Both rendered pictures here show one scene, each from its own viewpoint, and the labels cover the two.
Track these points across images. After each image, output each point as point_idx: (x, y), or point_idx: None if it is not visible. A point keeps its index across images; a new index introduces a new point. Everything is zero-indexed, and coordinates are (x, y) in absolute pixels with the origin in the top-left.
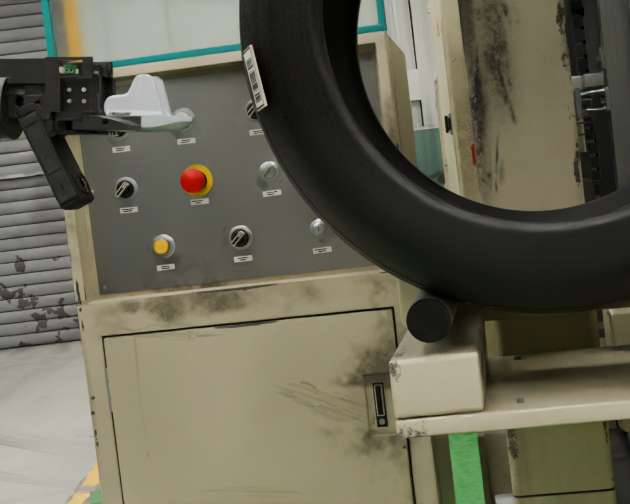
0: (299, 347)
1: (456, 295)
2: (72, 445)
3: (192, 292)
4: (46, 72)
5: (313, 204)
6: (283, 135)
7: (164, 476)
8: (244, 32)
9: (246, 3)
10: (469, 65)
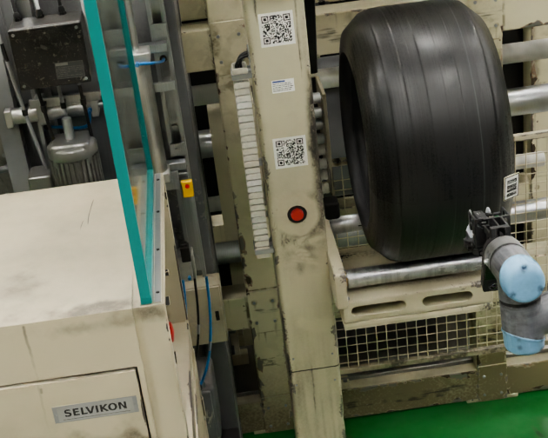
0: (198, 402)
1: None
2: None
3: (190, 409)
4: (510, 222)
5: None
6: (506, 206)
7: None
8: (504, 169)
9: (504, 155)
10: (318, 167)
